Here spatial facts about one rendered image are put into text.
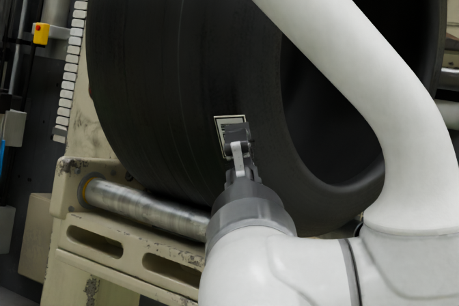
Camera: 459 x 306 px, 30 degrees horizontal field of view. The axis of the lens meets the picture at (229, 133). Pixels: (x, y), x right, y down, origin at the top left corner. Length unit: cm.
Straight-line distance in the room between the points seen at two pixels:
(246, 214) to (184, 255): 41
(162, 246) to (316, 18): 62
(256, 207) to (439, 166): 19
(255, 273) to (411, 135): 17
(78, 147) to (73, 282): 23
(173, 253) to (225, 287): 51
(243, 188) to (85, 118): 69
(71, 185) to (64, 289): 24
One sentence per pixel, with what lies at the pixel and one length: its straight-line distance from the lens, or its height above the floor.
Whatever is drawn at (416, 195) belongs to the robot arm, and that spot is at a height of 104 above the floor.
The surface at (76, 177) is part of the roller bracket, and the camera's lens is 136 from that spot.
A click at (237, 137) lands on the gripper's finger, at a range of 93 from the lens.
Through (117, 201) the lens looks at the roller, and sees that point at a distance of 131.
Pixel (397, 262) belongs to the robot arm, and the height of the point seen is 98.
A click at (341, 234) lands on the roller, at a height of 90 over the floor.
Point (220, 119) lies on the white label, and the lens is 106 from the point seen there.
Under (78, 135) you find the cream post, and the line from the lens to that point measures 150.
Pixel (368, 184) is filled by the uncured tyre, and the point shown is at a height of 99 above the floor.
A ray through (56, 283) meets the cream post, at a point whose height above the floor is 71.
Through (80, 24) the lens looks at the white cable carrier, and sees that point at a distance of 155.
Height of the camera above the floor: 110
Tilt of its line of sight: 3 degrees down
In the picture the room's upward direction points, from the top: 10 degrees clockwise
